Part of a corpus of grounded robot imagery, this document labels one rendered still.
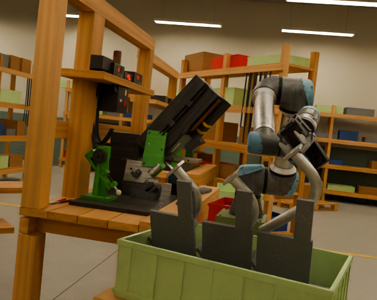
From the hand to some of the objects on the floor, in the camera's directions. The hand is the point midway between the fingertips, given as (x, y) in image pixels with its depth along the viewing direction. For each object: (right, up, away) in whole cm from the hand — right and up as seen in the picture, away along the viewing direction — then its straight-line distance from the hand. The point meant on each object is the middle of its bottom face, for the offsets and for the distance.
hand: (297, 156), depth 123 cm
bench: (-65, -113, +149) cm, 198 cm away
